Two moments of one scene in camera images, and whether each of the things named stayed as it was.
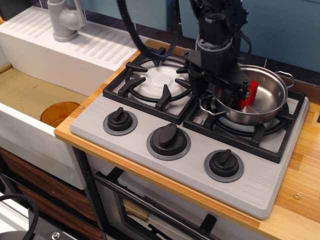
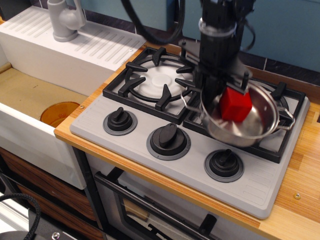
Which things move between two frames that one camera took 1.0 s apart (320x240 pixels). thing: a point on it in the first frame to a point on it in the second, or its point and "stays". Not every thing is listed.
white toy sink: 43,81 stays
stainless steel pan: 271,95 to 266,118
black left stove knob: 120,122 stays
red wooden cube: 253,87 to 234,105
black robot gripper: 220,66 stays
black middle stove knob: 168,142 stays
